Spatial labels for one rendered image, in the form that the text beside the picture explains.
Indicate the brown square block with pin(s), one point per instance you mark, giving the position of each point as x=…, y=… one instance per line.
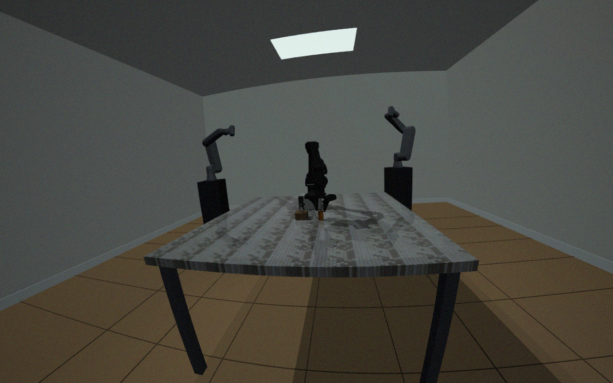
x=301, y=215

